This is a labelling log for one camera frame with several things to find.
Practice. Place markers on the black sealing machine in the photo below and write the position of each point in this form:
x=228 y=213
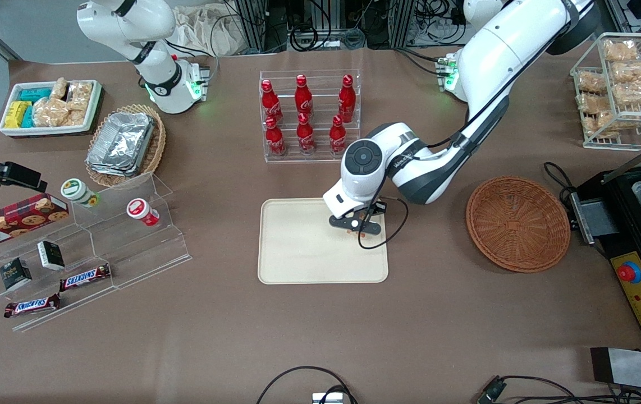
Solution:
x=625 y=238

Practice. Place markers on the clear bag of pastries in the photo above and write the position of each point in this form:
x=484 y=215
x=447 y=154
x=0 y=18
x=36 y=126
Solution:
x=619 y=50
x=601 y=123
x=594 y=104
x=635 y=84
x=591 y=82

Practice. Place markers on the red cola bottle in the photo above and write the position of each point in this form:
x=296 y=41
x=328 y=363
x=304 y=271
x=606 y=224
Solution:
x=270 y=104
x=336 y=137
x=347 y=101
x=305 y=137
x=303 y=98
x=274 y=140

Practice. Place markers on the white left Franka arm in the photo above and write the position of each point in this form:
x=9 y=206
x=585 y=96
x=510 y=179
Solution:
x=500 y=56

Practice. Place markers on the white rectangular snack tray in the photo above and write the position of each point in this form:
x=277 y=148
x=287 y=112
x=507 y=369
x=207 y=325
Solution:
x=45 y=132

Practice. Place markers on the beige crumpled cloth bag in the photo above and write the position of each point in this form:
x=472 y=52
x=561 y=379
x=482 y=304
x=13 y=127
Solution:
x=208 y=31

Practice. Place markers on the beige plastic tray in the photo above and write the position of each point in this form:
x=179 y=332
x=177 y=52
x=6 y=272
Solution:
x=303 y=247

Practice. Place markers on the grey metal plate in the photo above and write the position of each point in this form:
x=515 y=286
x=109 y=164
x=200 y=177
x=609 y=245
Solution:
x=635 y=369

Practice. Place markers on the clear acrylic bottle rack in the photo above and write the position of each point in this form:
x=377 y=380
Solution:
x=320 y=157

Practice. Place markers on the teal snack packet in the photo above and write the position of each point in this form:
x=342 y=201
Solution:
x=28 y=118
x=34 y=94

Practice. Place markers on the clear acrylic step display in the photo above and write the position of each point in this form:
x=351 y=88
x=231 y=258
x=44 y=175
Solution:
x=129 y=252

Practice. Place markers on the red lid cup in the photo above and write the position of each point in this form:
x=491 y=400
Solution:
x=140 y=210

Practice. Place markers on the red emergency stop button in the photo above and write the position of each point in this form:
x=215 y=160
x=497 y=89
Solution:
x=629 y=273

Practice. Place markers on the round brown wicker basket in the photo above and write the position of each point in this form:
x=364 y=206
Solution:
x=517 y=224

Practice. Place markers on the small silver metal device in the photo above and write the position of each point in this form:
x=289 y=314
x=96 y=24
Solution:
x=327 y=399

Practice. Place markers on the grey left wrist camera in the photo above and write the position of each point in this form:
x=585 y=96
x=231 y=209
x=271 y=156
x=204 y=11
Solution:
x=343 y=223

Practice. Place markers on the oval tan wicker basket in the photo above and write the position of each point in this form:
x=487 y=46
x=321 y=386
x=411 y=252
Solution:
x=155 y=151

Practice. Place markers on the yellow snack packet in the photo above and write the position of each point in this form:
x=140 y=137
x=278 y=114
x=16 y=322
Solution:
x=14 y=114

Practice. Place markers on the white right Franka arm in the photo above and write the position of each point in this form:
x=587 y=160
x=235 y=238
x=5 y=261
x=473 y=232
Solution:
x=129 y=22

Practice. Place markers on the green lid cup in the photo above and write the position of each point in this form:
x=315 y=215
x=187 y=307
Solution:
x=76 y=191

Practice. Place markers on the red tartan cookie box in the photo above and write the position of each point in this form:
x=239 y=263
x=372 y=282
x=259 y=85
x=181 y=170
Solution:
x=14 y=221

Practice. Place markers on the small black box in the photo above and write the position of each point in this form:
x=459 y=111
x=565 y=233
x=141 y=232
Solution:
x=51 y=255
x=15 y=274

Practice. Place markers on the aluminium foil container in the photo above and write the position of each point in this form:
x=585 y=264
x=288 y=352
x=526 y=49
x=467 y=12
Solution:
x=121 y=140
x=113 y=171

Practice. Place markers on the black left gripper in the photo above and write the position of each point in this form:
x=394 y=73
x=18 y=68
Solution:
x=377 y=209

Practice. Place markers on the clear bag of crackers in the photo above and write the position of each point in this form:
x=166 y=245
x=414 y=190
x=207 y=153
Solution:
x=77 y=118
x=59 y=88
x=50 y=112
x=81 y=95

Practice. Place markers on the brown Snickers bar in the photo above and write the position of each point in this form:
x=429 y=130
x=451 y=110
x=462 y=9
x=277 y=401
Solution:
x=31 y=306
x=85 y=278

